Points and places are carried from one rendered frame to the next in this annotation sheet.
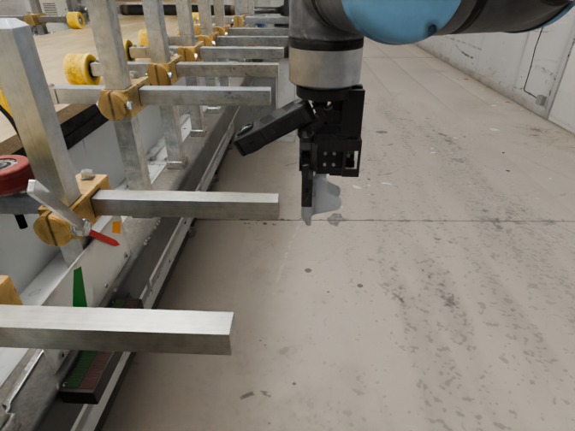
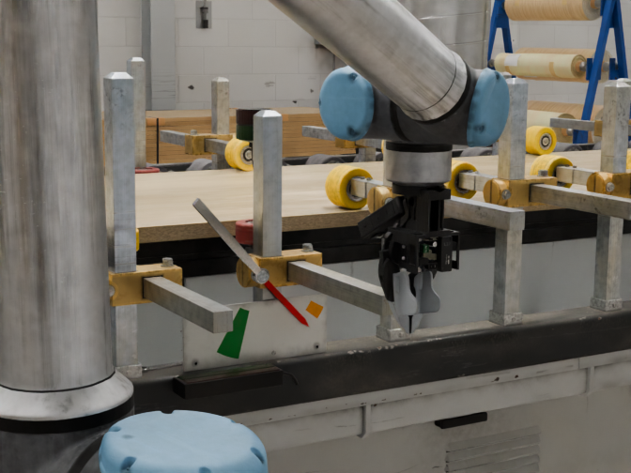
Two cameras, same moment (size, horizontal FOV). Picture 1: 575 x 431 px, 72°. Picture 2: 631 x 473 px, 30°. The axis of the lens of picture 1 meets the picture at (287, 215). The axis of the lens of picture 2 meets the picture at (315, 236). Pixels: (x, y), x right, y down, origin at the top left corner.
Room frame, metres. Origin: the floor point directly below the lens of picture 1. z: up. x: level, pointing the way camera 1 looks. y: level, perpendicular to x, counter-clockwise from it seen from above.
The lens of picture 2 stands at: (-0.44, -1.31, 1.22)
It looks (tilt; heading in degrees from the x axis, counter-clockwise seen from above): 10 degrees down; 58
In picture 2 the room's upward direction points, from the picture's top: 1 degrees clockwise
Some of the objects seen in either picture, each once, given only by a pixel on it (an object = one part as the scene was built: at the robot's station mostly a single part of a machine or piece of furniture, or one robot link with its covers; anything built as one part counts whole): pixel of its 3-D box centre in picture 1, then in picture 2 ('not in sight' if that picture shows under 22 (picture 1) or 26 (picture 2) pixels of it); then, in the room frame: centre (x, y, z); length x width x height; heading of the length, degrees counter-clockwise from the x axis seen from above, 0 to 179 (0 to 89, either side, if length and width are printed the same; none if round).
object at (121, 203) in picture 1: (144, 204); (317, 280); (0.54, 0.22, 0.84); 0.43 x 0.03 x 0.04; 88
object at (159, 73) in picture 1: (166, 70); (519, 190); (1.02, 0.30, 0.95); 0.13 x 0.06 x 0.05; 178
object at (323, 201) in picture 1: (321, 203); (407, 304); (0.51, -0.05, 0.86); 0.06 x 0.03 x 0.09; 88
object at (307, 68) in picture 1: (324, 66); (420, 167); (0.53, -0.05, 1.05); 0.10 x 0.09 x 0.05; 178
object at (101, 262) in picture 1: (91, 279); (257, 331); (0.47, 0.30, 0.75); 0.26 x 0.01 x 0.10; 178
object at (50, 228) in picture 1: (74, 207); (278, 267); (0.52, 0.32, 0.85); 0.13 x 0.06 x 0.05; 178
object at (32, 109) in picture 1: (64, 203); (267, 258); (0.50, 0.32, 0.87); 0.03 x 0.03 x 0.48; 88
